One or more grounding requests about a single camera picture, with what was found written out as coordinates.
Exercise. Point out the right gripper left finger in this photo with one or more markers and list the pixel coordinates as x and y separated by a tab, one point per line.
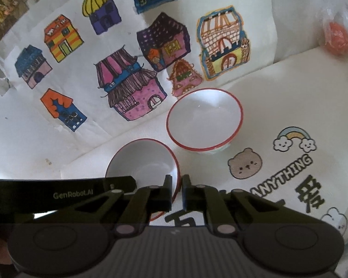
142	205

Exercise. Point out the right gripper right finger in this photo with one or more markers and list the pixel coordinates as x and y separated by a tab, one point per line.
209	201

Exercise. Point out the red-rimmed white bowl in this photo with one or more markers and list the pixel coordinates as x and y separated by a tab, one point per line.
205	120
148	161

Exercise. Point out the white printed tablecloth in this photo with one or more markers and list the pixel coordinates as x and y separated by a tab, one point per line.
295	125

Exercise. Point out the colourful houses drawing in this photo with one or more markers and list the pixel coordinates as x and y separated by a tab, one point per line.
75	74

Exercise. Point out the red ball in bag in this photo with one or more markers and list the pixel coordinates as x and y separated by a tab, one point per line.
336	39

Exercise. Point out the clear plastic bag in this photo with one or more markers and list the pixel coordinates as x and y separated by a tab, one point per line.
332	10

